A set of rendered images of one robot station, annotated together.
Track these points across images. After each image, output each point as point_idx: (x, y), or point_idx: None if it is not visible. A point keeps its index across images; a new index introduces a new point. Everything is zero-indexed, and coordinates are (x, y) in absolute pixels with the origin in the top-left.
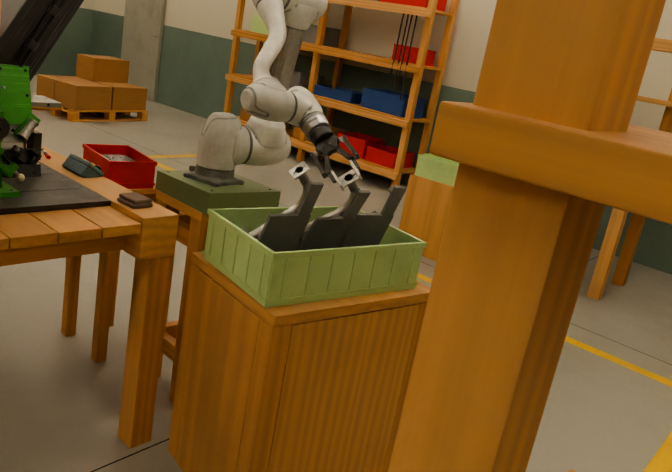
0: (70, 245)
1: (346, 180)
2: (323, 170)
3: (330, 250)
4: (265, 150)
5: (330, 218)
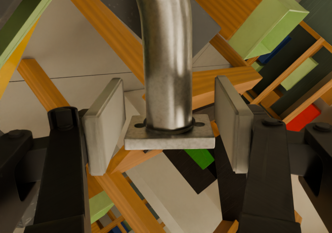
0: None
1: (153, 110)
2: (34, 195)
3: (25, 32)
4: None
5: (13, 10)
